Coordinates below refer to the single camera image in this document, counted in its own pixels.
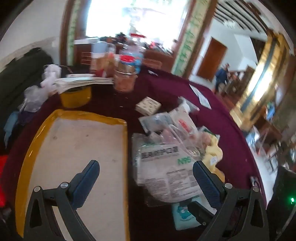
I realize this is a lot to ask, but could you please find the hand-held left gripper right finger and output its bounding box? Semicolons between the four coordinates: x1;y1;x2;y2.
188;161;270;241

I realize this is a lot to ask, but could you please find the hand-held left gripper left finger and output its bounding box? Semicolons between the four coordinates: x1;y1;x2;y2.
23;160;100;241

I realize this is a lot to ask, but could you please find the yellow plush cloth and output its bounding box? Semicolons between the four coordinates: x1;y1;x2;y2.
203;136;225;182

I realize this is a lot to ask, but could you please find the pink plush toy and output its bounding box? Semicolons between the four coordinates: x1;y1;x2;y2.
196;133;213;149

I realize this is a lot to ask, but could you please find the yellow-lined shallow tray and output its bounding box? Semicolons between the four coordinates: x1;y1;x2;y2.
16;109;130;241

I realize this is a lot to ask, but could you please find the white face mask packet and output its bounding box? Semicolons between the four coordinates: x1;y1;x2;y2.
131;133;210;207

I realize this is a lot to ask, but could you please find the red print plastic bag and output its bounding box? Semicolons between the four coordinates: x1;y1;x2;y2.
169;97;200;135

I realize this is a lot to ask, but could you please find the teal cartoon tissue packet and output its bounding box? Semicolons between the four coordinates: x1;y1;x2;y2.
171;197;205;230

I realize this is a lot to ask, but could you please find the green and white packet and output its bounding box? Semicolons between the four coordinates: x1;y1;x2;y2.
199;126;220;139

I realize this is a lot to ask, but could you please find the white printed card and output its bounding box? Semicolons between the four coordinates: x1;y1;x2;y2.
189;83;202;97
198;95;212;110

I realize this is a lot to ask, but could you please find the clear plastic packet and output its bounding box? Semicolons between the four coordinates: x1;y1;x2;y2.
138;112;176;135

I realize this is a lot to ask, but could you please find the red cloth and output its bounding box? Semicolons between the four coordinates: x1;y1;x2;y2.
0;155;10;209

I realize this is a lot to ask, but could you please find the blue cloth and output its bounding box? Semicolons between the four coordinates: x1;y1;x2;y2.
3;111;21;141

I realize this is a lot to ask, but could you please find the small patterned box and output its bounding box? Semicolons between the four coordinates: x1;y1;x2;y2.
135;97;162;116

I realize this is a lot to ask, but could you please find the crumpled clear plastic bag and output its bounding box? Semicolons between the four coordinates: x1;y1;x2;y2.
24;85;48;112

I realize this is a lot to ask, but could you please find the stack of papers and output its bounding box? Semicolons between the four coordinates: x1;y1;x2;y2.
55;74;114;93

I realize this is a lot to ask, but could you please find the maroon tablecloth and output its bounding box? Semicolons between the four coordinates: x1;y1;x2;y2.
5;65;266;241

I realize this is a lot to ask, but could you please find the orange snack jar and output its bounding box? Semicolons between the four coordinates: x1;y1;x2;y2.
113;70;137;92

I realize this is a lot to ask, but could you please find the white plastic bag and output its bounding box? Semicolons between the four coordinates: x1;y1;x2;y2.
42;64;61;95

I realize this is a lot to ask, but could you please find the gold pillar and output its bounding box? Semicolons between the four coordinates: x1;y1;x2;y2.
230;29;290;131

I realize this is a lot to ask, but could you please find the brown wooden door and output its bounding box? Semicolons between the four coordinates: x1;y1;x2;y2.
196;38;227;82

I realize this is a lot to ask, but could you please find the red lid snack jar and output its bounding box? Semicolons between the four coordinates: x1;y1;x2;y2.
117;54;137;73

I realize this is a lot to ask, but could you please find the black bag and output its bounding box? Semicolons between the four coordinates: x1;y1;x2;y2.
0;47;55;149

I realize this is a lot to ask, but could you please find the white lidded jar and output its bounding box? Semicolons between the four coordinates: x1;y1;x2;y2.
91;41;108;70

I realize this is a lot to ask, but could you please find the small wooden cabinet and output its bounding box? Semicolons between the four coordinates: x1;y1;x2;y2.
73;39;93;66

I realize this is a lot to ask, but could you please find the wooden sideboard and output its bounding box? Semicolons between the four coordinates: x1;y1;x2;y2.
143;49;175;70

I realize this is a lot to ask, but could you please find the blue label snack tub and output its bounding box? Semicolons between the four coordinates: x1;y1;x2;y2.
121;33;146;73

